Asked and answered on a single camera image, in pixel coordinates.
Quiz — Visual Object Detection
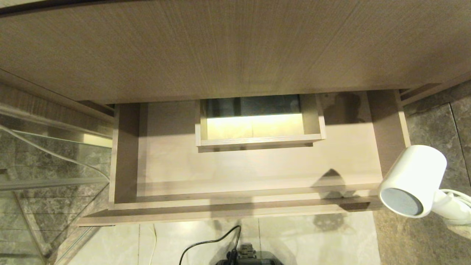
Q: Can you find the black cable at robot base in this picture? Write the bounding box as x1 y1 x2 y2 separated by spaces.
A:
179 225 242 265

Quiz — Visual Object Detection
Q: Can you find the thin white cable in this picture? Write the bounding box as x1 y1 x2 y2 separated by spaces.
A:
0 125 157 265

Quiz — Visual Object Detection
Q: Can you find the beige wooden drawer front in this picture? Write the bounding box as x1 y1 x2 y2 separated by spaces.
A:
77 90 420 226

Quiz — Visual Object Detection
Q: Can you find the beige wooden vanity cabinet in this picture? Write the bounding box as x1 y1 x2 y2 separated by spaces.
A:
0 0 471 124

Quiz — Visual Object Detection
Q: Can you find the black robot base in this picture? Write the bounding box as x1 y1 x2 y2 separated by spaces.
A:
213 243 284 265

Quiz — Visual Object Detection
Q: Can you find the framed glass shower door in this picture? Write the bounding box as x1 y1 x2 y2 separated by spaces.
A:
0 105 113 265

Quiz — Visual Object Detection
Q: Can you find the white hair dryer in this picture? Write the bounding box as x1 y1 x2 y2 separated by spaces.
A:
378 145 471 226

